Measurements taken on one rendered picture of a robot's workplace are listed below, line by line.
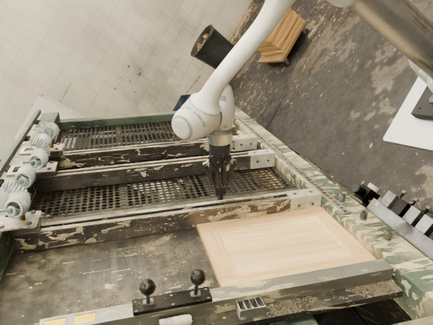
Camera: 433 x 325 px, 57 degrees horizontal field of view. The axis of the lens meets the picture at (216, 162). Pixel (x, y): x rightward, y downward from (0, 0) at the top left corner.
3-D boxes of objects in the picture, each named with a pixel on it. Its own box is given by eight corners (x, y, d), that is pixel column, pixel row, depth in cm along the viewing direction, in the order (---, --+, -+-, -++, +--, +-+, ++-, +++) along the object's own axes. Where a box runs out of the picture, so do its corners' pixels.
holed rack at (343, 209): (350, 213, 141) (350, 211, 141) (343, 214, 141) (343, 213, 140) (226, 106, 290) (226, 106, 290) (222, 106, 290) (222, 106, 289)
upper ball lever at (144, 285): (156, 311, 100) (156, 290, 90) (141, 313, 100) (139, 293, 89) (154, 296, 103) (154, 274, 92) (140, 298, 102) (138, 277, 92)
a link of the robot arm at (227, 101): (213, 121, 146) (194, 131, 135) (212, 78, 140) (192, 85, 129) (240, 125, 141) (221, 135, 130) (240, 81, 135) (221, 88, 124)
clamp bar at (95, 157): (258, 150, 217) (259, 107, 208) (22, 174, 191) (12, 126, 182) (252, 144, 226) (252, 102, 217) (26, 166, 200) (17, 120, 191)
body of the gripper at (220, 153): (228, 138, 145) (228, 162, 149) (205, 140, 144) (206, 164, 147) (234, 145, 139) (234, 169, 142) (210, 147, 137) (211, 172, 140)
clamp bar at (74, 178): (276, 167, 194) (278, 120, 185) (11, 198, 168) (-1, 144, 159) (268, 160, 203) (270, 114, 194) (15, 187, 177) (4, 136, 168)
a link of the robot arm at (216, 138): (203, 125, 142) (204, 140, 144) (209, 132, 134) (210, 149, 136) (228, 122, 144) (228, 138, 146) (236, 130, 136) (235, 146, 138)
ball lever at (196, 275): (203, 302, 103) (208, 279, 93) (189, 305, 102) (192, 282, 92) (200, 288, 105) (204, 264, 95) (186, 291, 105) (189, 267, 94)
